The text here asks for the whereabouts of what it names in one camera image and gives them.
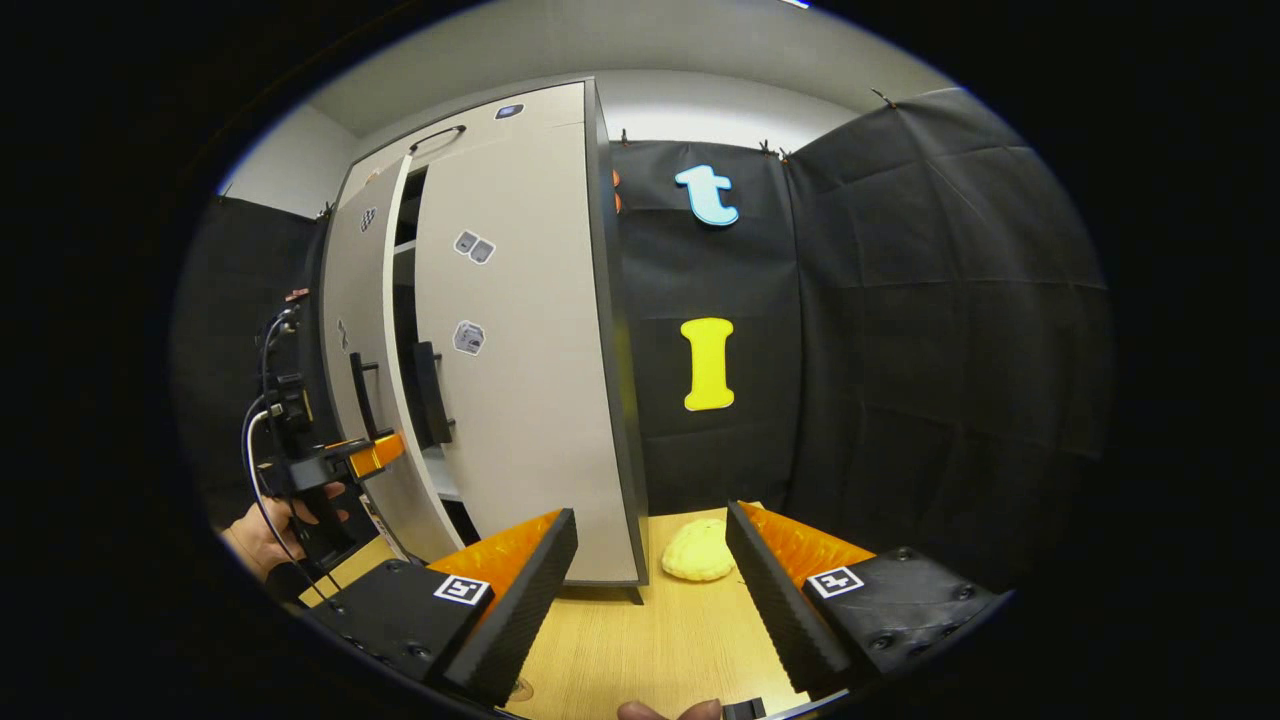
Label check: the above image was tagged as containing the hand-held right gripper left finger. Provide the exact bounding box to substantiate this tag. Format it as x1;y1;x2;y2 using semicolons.
300;508;579;709

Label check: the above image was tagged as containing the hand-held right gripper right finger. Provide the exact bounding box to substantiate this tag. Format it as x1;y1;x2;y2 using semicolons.
725;500;1016;701

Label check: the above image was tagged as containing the white cabinet door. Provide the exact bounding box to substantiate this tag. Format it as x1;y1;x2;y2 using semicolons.
412;122;641;586
320;155;463;566

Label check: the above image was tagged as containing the white and grey cabinet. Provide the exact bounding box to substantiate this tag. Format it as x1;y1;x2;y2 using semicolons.
318;78;651;604

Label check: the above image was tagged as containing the white cabinet drawer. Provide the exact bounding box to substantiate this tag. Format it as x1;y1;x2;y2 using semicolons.
338;80;589;206

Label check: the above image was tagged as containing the yellow lumpy soft object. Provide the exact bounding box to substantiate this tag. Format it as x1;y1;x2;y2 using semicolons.
661;517;738;583

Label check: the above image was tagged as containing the black backdrop cloth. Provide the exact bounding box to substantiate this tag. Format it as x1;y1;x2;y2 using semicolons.
610;88;1116;591
172;195;336;531

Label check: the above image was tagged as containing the white cable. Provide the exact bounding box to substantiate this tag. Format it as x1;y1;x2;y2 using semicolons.
242;408;346;601

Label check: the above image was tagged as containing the black cable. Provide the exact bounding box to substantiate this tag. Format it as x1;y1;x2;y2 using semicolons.
260;308;301;401

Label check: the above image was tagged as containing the black drawer handle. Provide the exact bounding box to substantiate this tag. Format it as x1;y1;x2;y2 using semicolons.
407;124;468;155

